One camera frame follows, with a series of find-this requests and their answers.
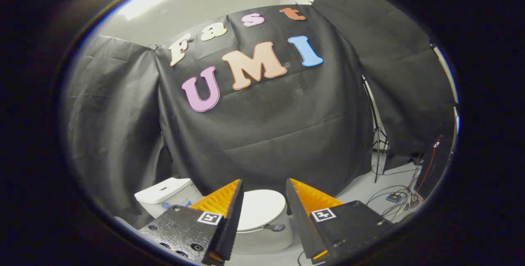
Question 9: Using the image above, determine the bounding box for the black backdrop cloth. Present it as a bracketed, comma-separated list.
[154, 5, 374, 201]

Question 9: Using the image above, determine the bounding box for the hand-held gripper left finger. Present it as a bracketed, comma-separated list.
[137, 179, 244, 266]

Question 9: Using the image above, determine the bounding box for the tangle of floor cables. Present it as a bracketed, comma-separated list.
[366, 135, 443, 222]

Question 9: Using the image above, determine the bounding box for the black tripod stand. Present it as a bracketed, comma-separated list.
[361, 74, 389, 184]

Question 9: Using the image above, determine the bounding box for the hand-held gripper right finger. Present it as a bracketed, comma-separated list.
[286, 178, 395, 265]

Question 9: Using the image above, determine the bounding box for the plain black cloth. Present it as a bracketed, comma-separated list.
[66, 34, 173, 227]
[313, 0, 457, 201]

